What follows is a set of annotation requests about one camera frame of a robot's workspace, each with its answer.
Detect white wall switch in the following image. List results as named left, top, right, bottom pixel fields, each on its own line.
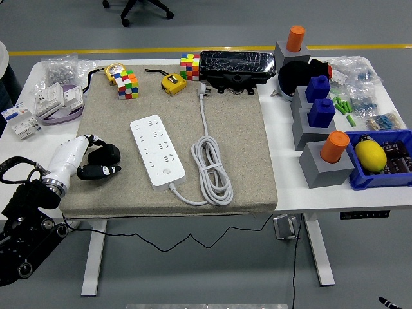
left=62, top=85, right=84, bottom=109

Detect dark brown capacitors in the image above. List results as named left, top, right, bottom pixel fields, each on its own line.
left=381, top=140, right=412, bottom=174

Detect twisted colourful puzzle cube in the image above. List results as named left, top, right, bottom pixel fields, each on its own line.
left=111, top=70, right=140, bottom=100

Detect black plug adapter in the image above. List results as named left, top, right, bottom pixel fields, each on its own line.
left=87, top=144, right=122, bottom=165

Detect white table leg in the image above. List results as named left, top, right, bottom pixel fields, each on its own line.
left=80, top=220, right=108, bottom=297
left=302, top=212, right=336, bottom=287

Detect square yellow tape measure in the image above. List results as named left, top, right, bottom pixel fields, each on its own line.
left=144, top=68, right=188, bottom=97

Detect thin black adapter cord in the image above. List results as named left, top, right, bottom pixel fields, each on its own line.
left=61, top=212, right=274, bottom=252

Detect grey block with square hole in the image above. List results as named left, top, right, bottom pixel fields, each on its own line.
left=290, top=86, right=323, bottom=113
left=292, top=108, right=337, bottom=151

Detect white power strip cable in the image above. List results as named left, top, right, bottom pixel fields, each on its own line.
left=169, top=82, right=235, bottom=207

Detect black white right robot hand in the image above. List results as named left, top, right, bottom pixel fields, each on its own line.
left=378, top=295, right=406, bottom=309

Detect black hanging cable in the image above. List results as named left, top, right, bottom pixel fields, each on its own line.
left=291, top=214, right=305, bottom=309

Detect blue stepped block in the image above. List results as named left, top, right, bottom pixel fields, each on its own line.
left=304, top=75, right=332, bottom=104
left=307, top=98, right=337, bottom=129

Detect round yellow tape measure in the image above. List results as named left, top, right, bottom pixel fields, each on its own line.
left=82, top=62, right=127, bottom=95

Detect orange cylinder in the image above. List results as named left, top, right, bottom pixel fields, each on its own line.
left=320, top=130, right=351, bottom=164
left=285, top=25, right=306, bottom=53

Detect white power strip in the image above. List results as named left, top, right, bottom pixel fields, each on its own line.
left=129, top=115, right=187, bottom=192

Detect black film-wrapped device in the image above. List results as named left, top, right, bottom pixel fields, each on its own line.
left=198, top=50, right=277, bottom=95

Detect white blue circuit breaker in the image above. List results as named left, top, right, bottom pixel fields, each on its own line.
left=1, top=102, right=44, bottom=141

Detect large clear parts bag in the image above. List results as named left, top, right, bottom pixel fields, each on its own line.
left=328, top=56, right=384, bottom=94

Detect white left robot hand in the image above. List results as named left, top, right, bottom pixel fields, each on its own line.
left=44, top=134, right=122, bottom=189

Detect blue plastic bin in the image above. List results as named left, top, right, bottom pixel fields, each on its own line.
left=344, top=129, right=412, bottom=191

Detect clear bag of metal nuts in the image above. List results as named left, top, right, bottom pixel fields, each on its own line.
left=30, top=53, right=97, bottom=97

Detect black fabric cap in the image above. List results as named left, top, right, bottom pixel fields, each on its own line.
left=277, top=57, right=334, bottom=103

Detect grey block with round hole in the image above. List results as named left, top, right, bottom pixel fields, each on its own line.
left=298, top=141, right=356, bottom=189
left=274, top=41, right=312, bottom=68

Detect grey-brown fabric mat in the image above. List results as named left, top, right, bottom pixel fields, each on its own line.
left=59, top=64, right=279, bottom=220

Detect person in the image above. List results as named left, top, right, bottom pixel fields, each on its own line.
left=0, top=41, right=21, bottom=138

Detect clear bag of taped resistors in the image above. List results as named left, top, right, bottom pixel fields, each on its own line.
left=366, top=111, right=407, bottom=132

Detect black office chair base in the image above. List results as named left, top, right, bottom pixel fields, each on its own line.
left=102, top=0, right=175, bottom=28

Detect yellow lemon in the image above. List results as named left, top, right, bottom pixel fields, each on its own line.
left=354, top=140, right=388, bottom=172

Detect black table control panel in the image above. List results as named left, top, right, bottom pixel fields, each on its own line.
left=339, top=209, right=391, bottom=221

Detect silver metal hook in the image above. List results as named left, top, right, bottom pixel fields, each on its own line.
left=272, top=214, right=302, bottom=241

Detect clear bag of blue resistors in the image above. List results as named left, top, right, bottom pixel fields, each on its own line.
left=349, top=91, right=379, bottom=117

